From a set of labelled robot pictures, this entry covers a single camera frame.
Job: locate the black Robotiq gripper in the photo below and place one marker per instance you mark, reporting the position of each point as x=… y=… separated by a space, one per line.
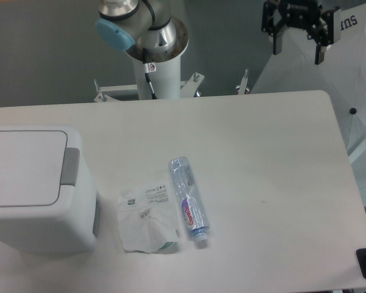
x=323 y=25

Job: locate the white trash can lid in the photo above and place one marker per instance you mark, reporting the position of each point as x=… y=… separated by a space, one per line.
x=30 y=167

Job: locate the white trash can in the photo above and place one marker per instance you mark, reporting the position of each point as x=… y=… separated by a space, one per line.
x=68 y=225

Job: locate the clear plastic water bottle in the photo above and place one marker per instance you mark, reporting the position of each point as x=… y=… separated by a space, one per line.
x=191 y=206

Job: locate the crumpled white plastic wrapper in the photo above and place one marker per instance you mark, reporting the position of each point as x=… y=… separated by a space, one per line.
x=147 y=217

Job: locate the grey lid push button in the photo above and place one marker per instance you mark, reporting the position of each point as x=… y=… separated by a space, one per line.
x=70 y=166

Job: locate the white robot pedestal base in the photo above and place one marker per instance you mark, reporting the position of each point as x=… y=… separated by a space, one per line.
x=153 y=81

